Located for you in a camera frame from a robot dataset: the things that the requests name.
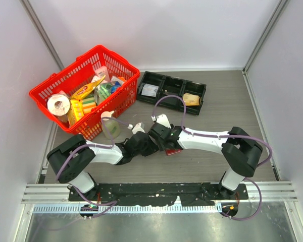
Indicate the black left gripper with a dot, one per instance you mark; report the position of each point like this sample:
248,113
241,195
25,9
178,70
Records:
152,147

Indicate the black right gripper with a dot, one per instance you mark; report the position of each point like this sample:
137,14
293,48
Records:
160,145

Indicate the red leather card holder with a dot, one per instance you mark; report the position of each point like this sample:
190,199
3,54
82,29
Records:
170,152

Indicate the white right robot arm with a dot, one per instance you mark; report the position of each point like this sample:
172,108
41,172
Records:
240,151

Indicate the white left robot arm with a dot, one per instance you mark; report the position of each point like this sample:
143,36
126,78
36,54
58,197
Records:
70,159

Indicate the dark card in tray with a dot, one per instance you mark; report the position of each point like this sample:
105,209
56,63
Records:
166,93

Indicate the white cards in tray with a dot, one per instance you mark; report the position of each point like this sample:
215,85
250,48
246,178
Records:
149,90

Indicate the green soap pump bottle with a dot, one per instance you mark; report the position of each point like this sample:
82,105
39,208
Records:
110,127

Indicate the black three-compartment tray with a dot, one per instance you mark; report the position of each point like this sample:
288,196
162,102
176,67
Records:
174,85

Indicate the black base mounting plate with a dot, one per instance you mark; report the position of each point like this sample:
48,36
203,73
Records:
158,194

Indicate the green packaged item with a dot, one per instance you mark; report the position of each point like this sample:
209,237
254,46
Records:
103,91

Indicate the yellow green sponge pack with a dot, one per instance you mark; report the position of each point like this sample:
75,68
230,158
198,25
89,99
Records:
88,103

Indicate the yellow box in basket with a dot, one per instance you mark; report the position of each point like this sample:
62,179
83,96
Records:
75,112

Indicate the red plastic shopping basket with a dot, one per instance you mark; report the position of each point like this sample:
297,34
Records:
80,73

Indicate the yellow snack bag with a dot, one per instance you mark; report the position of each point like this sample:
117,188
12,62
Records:
85,90

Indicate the pink white box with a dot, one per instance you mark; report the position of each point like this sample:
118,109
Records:
102,71

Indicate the toilet paper roll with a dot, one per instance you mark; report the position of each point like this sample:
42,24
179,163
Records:
58,104

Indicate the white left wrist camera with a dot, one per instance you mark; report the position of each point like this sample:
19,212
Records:
139,127

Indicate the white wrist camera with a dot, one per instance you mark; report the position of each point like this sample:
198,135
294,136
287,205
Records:
139,127
161,121

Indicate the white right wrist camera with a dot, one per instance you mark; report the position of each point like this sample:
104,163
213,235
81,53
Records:
161,121

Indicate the slotted cable duct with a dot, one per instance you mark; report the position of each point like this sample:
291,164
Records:
82,208

